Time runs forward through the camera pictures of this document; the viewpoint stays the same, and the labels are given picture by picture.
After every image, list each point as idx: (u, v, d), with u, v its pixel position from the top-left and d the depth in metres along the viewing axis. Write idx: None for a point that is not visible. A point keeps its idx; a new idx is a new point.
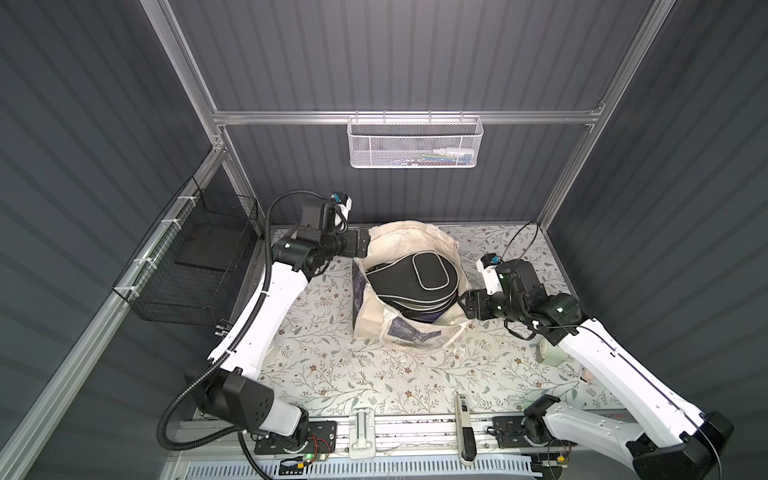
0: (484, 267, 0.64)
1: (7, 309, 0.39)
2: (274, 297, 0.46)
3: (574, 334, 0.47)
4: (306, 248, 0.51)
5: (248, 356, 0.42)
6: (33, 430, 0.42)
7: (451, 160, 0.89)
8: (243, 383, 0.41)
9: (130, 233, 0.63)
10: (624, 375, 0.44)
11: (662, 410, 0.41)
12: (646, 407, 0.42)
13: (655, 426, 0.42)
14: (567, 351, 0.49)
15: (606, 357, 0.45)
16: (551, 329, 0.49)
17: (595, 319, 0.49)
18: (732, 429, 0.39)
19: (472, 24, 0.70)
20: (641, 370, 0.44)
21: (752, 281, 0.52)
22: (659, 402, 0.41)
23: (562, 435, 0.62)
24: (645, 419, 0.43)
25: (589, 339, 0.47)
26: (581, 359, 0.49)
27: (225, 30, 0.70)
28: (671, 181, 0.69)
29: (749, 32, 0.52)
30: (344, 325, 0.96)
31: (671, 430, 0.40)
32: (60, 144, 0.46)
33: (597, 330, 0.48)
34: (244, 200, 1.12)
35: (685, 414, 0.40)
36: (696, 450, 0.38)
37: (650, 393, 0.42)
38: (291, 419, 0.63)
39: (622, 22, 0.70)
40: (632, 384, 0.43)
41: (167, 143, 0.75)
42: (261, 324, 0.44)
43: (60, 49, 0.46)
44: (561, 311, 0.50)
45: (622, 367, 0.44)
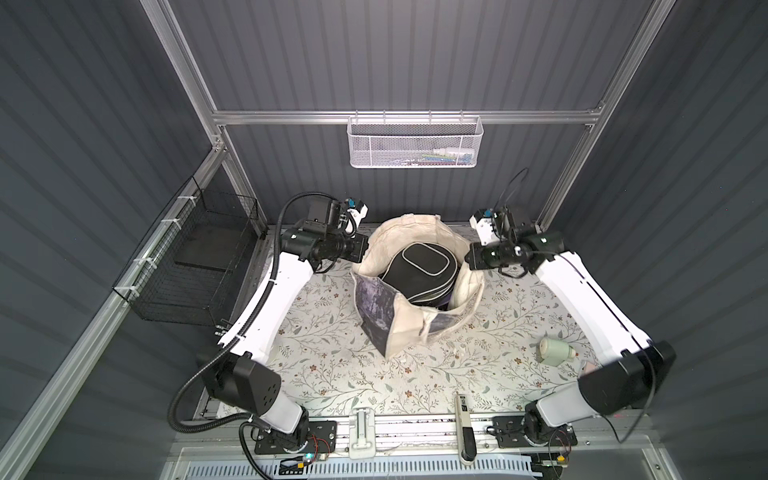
0: (477, 221, 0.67)
1: (7, 308, 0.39)
2: (280, 285, 0.47)
3: (550, 260, 0.51)
4: (311, 239, 0.52)
5: (258, 342, 0.43)
6: (32, 430, 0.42)
7: (451, 160, 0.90)
8: (253, 366, 0.42)
9: (130, 233, 0.63)
10: (584, 298, 0.47)
11: (611, 329, 0.44)
12: (596, 326, 0.46)
13: (601, 342, 0.46)
14: (544, 279, 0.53)
15: (573, 283, 0.49)
16: (531, 256, 0.53)
17: (576, 256, 0.51)
18: (673, 357, 0.41)
19: (472, 24, 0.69)
20: (607, 301, 0.46)
21: (753, 281, 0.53)
22: (610, 323, 0.45)
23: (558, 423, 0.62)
24: (596, 339, 0.47)
25: (563, 266, 0.50)
26: (553, 286, 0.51)
27: (225, 29, 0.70)
28: (672, 181, 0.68)
29: (750, 31, 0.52)
30: (344, 325, 0.96)
31: (613, 345, 0.44)
32: (59, 144, 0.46)
33: (574, 262, 0.50)
34: (244, 200, 1.12)
35: (632, 336, 0.43)
36: (632, 365, 0.41)
37: (605, 315, 0.45)
38: (293, 415, 0.63)
39: (623, 21, 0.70)
40: (590, 308, 0.47)
41: (167, 143, 0.75)
42: (267, 310, 0.45)
43: (61, 50, 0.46)
44: (544, 241, 0.53)
45: (585, 291, 0.48)
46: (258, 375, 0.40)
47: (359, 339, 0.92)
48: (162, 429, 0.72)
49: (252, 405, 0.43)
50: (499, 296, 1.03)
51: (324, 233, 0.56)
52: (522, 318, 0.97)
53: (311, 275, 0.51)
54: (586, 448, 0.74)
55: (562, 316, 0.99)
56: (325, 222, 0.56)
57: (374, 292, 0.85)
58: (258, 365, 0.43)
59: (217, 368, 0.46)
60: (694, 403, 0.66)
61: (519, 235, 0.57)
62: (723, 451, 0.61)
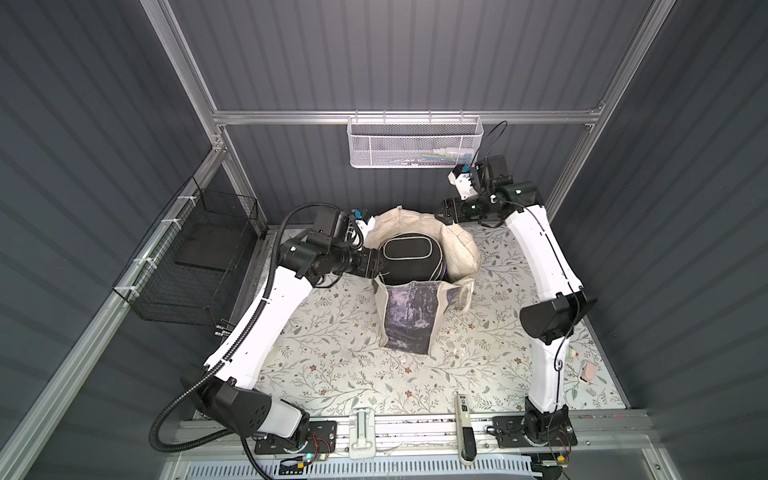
0: (456, 177, 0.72)
1: (7, 308, 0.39)
2: (274, 304, 0.44)
3: (520, 211, 0.56)
4: (311, 252, 0.48)
5: (244, 368, 0.41)
6: (33, 430, 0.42)
7: (452, 160, 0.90)
8: (236, 394, 0.40)
9: (129, 233, 0.63)
10: (538, 249, 0.56)
11: (553, 276, 0.53)
12: (543, 272, 0.56)
13: (543, 284, 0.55)
14: (509, 226, 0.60)
15: (533, 234, 0.56)
16: (504, 206, 0.59)
17: (543, 209, 0.56)
18: (595, 300, 0.51)
19: (473, 23, 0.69)
20: (558, 252, 0.54)
21: (753, 281, 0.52)
22: (554, 271, 0.53)
23: (547, 404, 0.64)
24: (541, 281, 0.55)
25: (527, 218, 0.56)
26: (516, 234, 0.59)
27: (225, 28, 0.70)
28: (672, 181, 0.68)
29: (752, 30, 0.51)
30: (345, 325, 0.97)
31: (550, 288, 0.54)
32: (59, 143, 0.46)
33: (539, 215, 0.56)
34: (244, 200, 1.12)
35: (568, 282, 0.52)
36: (560, 302, 0.52)
37: (551, 264, 0.54)
38: (291, 420, 0.62)
39: (623, 21, 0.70)
40: (542, 258, 0.55)
41: (167, 143, 0.75)
42: (258, 332, 0.42)
43: (61, 49, 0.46)
44: (518, 192, 0.57)
45: (541, 242, 0.55)
46: (239, 404, 0.40)
47: (359, 339, 0.92)
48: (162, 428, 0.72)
49: (237, 427, 0.41)
50: (499, 296, 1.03)
51: (327, 247, 0.52)
52: None
53: (312, 287, 0.49)
54: (586, 448, 0.74)
55: None
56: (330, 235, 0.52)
57: (405, 299, 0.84)
58: (243, 391, 0.41)
59: (204, 388, 0.44)
60: (694, 403, 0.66)
61: (496, 185, 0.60)
62: (722, 451, 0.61)
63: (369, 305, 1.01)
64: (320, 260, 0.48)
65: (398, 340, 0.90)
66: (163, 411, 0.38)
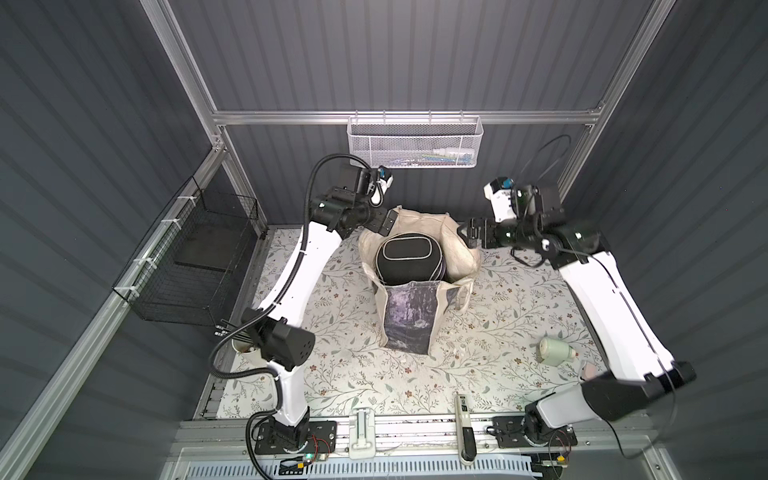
0: (494, 193, 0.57)
1: (8, 308, 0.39)
2: (310, 256, 0.50)
3: (583, 261, 0.44)
4: (339, 208, 0.52)
5: (292, 308, 0.47)
6: (33, 430, 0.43)
7: (452, 160, 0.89)
8: (289, 330, 0.47)
9: (129, 233, 0.63)
10: (612, 310, 0.43)
11: (636, 350, 0.41)
12: (619, 341, 0.43)
13: (621, 359, 0.43)
14: (569, 280, 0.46)
15: (604, 292, 0.43)
16: (560, 252, 0.46)
17: (610, 255, 0.44)
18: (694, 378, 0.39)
19: (473, 24, 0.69)
20: (636, 314, 0.42)
21: (754, 281, 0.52)
22: (636, 340, 0.41)
23: (558, 423, 0.62)
24: (616, 354, 0.44)
25: (594, 271, 0.43)
26: (577, 290, 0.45)
27: (225, 29, 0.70)
28: (672, 181, 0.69)
29: (751, 30, 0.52)
30: (345, 325, 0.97)
31: (636, 367, 0.41)
32: (59, 144, 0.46)
33: (608, 265, 0.44)
34: (244, 200, 1.12)
35: (657, 357, 0.40)
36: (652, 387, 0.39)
37: (632, 332, 0.41)
38: (300, 406, 0.64)
39: (623, 21, 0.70)
40: (617, 322, 0.42)
41: (167, 144, 0.75)
42: (301, 279, 0.49)
43: (61, 50, 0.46)
44: (580, 237, 0.45)
45: (616, 303, 0.42)
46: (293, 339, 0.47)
47: (359, 339, 0.92)
48: (162, 428, 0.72)
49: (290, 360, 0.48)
50: (499, 296, 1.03)
51: (352, 201, 0.56)
52: (522, 318, 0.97)
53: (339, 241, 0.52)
54: (587, 448, 0.74)
55: (562, 316, 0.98)
56: (353, 191, 0.56)
57: (405, 299, 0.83)
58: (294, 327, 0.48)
59: (259, 328, 0.51)
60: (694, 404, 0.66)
61: (545, 224, 0.52)
62: (723, 451, 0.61)
63: (369, 305, 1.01)
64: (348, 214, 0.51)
65: (398, 340, 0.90)
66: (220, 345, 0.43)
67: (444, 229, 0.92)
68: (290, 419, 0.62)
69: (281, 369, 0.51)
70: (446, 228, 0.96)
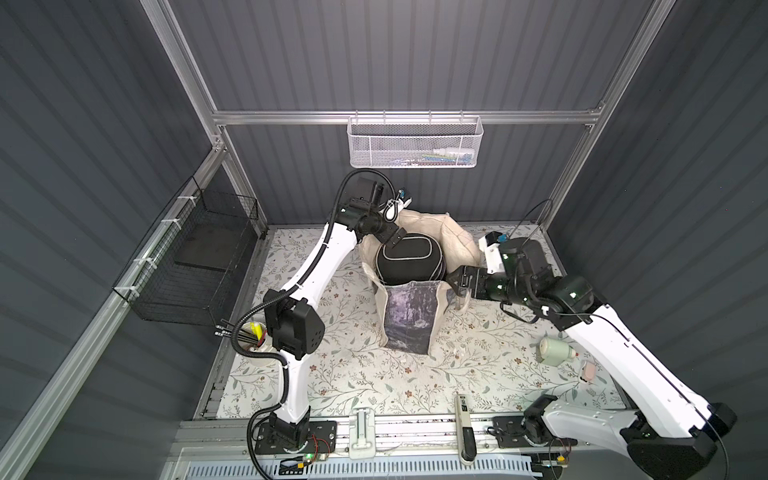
0: (487, 246, 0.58)
1: (7, 308, 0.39)
2: (331, 249, 0.56)
3: (586, 321, 0.43)
4: (358, 214, 0.60)
5: (312, 292, 0.52)
6: (33, 430, 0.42)
7: (451, 160, 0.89)
8: (309, 309, 0.51)
9: (129, 233, 0.63)
10: (635, 367, 0.41)
11: (674, 404, 0.39)
12: (656, 400, 0.40)
13: (661, 416, 0.40)
14: (578, 339, 0.46)
15: (618, 348, 0.42)
16: (562, 315, 0.45)
17: (609, 306, 0.45)
18: (735, 419, 0.38)
19: (472, 24, 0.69)
20: (652, 361, 0.41)
21: (754, 281, 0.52)
22: (670, 395, 0.39)
23: (565, 434, 0.61)
24: (653, 408, 0.41)
25: (604, 329, 0.43)
26: (591, 349, 0.46)
27: (225, 28, 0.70)
28: (672, 181, 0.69)
29: (752, 30, 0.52)
30: (345, 324, 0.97)
31: (680, 422, 0.38)
32: (59, 143, 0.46)
33: (611, 318, 0.44)
34: (244, 200, 1.12)
35: (694, 407, 0.39)
36: (706, 445, 0.37)
37: (663, 387, 0.40)
38: (304, 402, 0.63)
39: (623, 21, 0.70)
40: (644, 378, 0.41)
41: (167, 143, 0.75)
42: (321, 267, 0.54)
43: (61, 49, 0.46)
44: (575, 296, 0.45)
45: (635, 357, 0.41)
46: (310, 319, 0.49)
47: (359, 339, 0.92)
48: (162, 428, 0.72)
49: (302, 345, 0.51)
50: None
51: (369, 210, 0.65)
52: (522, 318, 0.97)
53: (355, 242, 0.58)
54: (586, 448, 0.74)
55: None
56: (369, 201, 0.64)
57: (405, 300, 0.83)
58: (312, 308, 0.51)
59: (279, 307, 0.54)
60: None
61: (539, 286, 0.51)
62: (723, 451, 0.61)
63: (369, 305, 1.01)
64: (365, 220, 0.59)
65: (398, 340, 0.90)
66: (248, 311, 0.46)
67: (443, 228, 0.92)
68: (291, 414, 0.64)
69: (290, 358, 0.56)
70: (445, 227, 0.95)
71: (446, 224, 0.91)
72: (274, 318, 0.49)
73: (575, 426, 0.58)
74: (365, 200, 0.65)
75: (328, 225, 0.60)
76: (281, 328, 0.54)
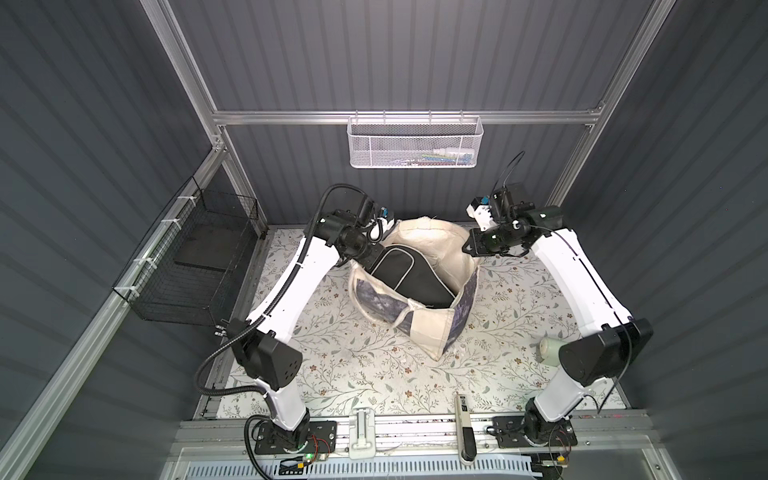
0: (473, 209, 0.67)
1: (7, 309, 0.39)
2: (307, 269, 0.49)
3: (546, 236, 0.52)
4: (340, 224, 0.52)
5: (281, 322, 0.45)
6: (33, 429, 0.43)
7: (452, 160, 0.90)
8: (276, 345, 0.44)
9: (129, 233, 0.63)
10: (574, 275, 0.49)
11: (595, 305, 0.46)
12: (583, 301, 0.49)
13: (584, 316, 0.49)
14: (537, 253, 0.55)
15: (567, 259, 0.50)
16: (530, 231, 0.54)
17: (572, 232, 0.52)
18: (650, 334, 0.44)
19: (472, 25, 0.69)
20: (596, 279, 0.48)
21: (754, 281, 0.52)
22: (595, 299, 0.47)
23: (554, 416, 0.63)
24: (580, 311, 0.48)
25: (557, 243, 0.51)
26: (546, 260, 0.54)
27: (225, 29, 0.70)
28: (671, 182, 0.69)
29: (751, 29, 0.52)
30: (344, 325, 0.96)
31: (595, 320, 0.47)
32: (60, 144, 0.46)
33: (568, 239, 0.51)
34: (244, 200, 1.12)
35: (614, 312, 0.45)
36: (611, 340, 0.43)
37: (592, 292, 0.47)
38: (298, 410, 0.64)
39: (622, 21, 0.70)
40: (578, 285, 0.49)
41: (167, 144, 0.75)
42: (294, 292, 0.47)
43: (61, 49, 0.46)
44: (544, 216, 0.53)
45: (577, 267, 0.49)
46: (278, 357, 0.44)
47: (359, 339, 0.92)
48: (162, 428, 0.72)
49: (273, 379, 0.45)
50: (500, 296, 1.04)
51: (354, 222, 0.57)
52: (522, 318, 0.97)
53: (334, 260, 0.51)
54: (587, 449, 0.74)
55: (562, 316, 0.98)
56: (356, 215, 0.57)
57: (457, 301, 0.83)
58: (281, 344, 0.46)
59: (245, 341, 0.49)
60: (694, 403, 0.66)
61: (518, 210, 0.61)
62: (721, 451, 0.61)
63: None
64: (348, 231, 0.52)
65: (452, 340, 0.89)
66: (208, 359, 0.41)
67: (405, 229, 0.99)
68: (285, 424, 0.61)
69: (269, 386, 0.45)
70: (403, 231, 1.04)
71: (404, 228, 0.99)
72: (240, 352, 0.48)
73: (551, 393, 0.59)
74: (350, 213, 0.57)
75: (304, 240, 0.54)
76: (248, 361, 0.48)
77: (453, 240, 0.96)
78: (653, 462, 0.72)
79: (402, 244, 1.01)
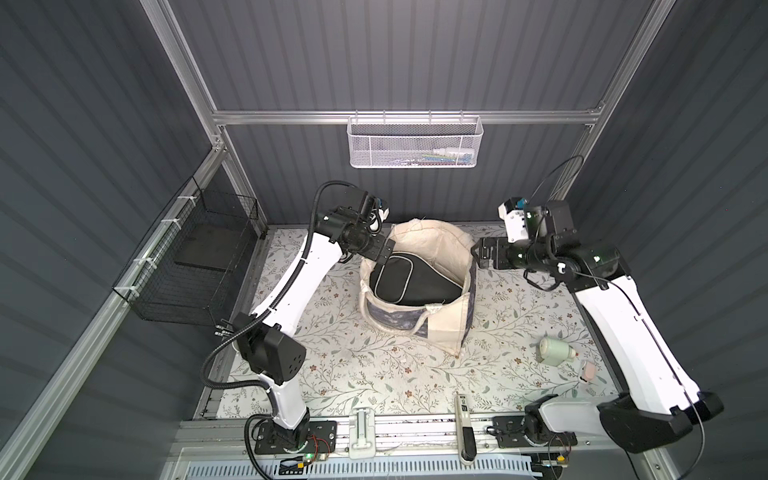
0: (506, 213, 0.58)
1: (7, 308, 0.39)
2: (311, 265, 0.50)
3: (602, 287, 0.42)
4: (343, 222, 0.54)
5: (287, 315, 0.46)
6: (33, 430, 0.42)
7: (452, 161, 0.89)
8: (283, 337, 0.45)
9: (129, 233, 0.63)
10: (637, 340, 0.40)
11: (663, 382, 0.38)
12: (646, 375, 0.40)
13: (646, 392, 0.41)
14: (584, 303, 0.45)
15: (626, 319, 0.41)
16: (578, 276, 0.43)
17: (630, 279, 0.42)
18: (721, 410, 0.37)
19: (473, 24, 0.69)
20: (659, 344, 0.39)
21: (753, 281, 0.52)
22: (662, 374, 0.39)
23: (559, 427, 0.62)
24: (640, 383, 0.41)
25: (616, 297, 0.41)
26: (597, 314, 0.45)
27: (225, 29, 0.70)
28: (671, 181, 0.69)
29: (751, 30, 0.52)
30: (344, 325, 0.96)
31: (662, 400, 0.39)
32: (60, 144, 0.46)
33: (628, 291, 0.41)
34: (244, 200, 1.12)
35: (684, 390, 0.38)
36: (681, 424, 0.37)
37: (657, 365, 0.39)
38: (299, 410, 0.64)
39: (623, 21, 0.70)
40: (641, 351, 0.40)
41: (167, 143, 0.75)
42: (298, 286, 0.48)
43: (61, 49, 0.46)
44: (599, 260, 0.42)
45: (641, 332, 0.40)
46: (283, 349, 0.44)
47: (359, 339, 0.92)
48: (162, 428, 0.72)
49: (278, 372, 0.46)
50: (499, 296, 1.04)
51: (356, 218, 0.58)
52: (522, 318, 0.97)
53: (338, 257, 0.52)
54: (587, 449, 0.74)
55: (562, 316, 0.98)
56: (358, 211, 0.58)
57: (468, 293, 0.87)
58: (286, 336, 0.46)
59: (251, 334, 0.49)
60: None
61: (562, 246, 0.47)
62: (721, 451, 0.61)
63: None
64: (351, 229, 0.53)
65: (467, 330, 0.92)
66: (214, 353, 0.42)
67: (399, 234, 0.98)
68: (287, 423, 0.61)
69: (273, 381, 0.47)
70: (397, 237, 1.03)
71: (398, 233, 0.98)
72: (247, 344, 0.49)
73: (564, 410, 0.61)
74: (353, 210, 0.59)
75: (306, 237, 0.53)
76: (254, 354, 0.49)
77: (447, 237, 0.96)
78: (655, 463, 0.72)
79: (397, 250, 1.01)
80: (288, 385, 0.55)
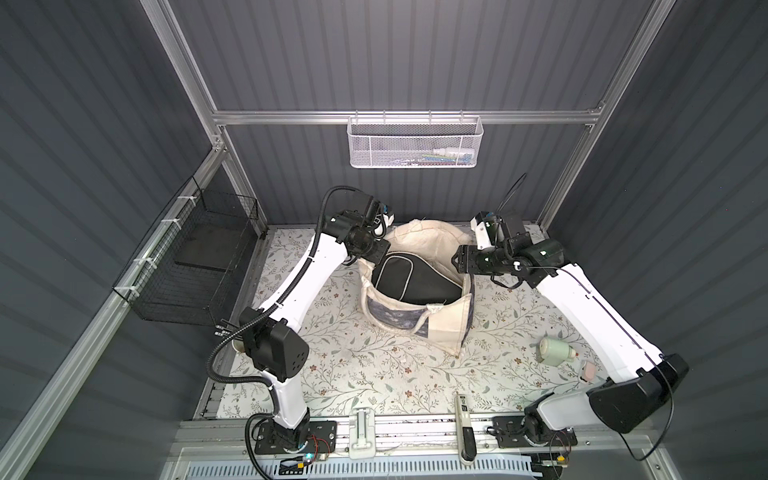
0: (477, 224, 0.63)
1: (7, 309, 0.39)
2: (318, 264, 0.51)
3: (552, 275, 0.48)
4: (349, 224, 0.55)
5: (293, 311, 0.47)
6: (32, 430, 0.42)
7: (452, 160, 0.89)
8: (288, 331, 0.46)
9: (129, 233, 0.63)
10: (592, 316, 0.45)
11: (625, 348, 0.42)
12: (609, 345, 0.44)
13: (615, 362, 0.44)
14: (545, 293, 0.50)
15: (578, 299, 0.46)
16: (532, 271, 0.50)
17: (576, 265, 0.49)
18: (687, 370, 0.40)
19: (473, 24, 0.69)
20: (616, 317, 0.44)
21: (754, 281, 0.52)
22: (622, 341, 0.43)
23: (559, 425, 0.61)
24: (608, 356, 0.45)
25: (566, 280, 0.47)
26: (556, 300, 0.50)
27: (225, 29, 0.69)
28: (671, 181, 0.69)
29: (751, 29, 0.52)
30: (345, 325, 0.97)
31: (627, 366, 0.42)
32: (59, 144, 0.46)
33: (576, 274, 0.48)
34: (244, 200, 1.12)
35: (645, 353, 0.42)
36: (651, 386, 0.40)
37: (616, 334, 0.43)
38: (299, 408, 0.64)
39: (623, 21, 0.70)
40: (599, 325, 0.44)
41: (166, 143, 0.74)
42: (305, 284, 0.49)
43: (61, 49, 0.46)
44: (544, 254, 0.50)
45: (594, 308, 0.45)
46: (289, 344, 0.45)
47: (359, 339, 0.92)
48: (162, 428, 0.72)
49: (282, 369, 0.46)
50: (500, 296, 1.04)
51: (361, 221, 0.60)
52: (522, 318, 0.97)
53: (344, 258, 0.54)
54: (587, 449, 0.74)
55: (562, 316, 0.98)
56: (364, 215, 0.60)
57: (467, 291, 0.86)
58: (291, 330, 0.47)
59: (256, 329, 0.50)
60: (694, 403, 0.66)
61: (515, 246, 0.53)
62: (721, 451, 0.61)
63: None
64: (357, 231, 0.55)
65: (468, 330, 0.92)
66: (220, 346, 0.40)
67: (399, 236, 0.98)
68: (287, 421, 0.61)
69: (274, 379, 0.49)
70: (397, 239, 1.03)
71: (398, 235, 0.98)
72: (252, 339, 0.50)
73: (558, 405, 0.62)
74: (358, 213, 0.61)
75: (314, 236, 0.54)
76: (259, 350, 0.50)
77: (446, 236, 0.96)
78: (655, 463, 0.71)
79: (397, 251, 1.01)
80: (290, 382, 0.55)
